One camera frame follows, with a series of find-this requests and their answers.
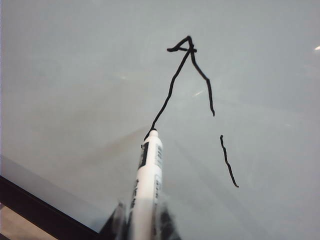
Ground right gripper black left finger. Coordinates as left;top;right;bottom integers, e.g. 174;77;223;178
98;199;131;240

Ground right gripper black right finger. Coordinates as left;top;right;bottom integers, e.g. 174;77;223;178
151;195;183;240

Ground white whiteboard marker pen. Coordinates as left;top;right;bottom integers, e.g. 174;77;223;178
127;128;165;240

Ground white glass whiteboard black frame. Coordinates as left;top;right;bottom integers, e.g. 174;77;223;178
0;0;320;240

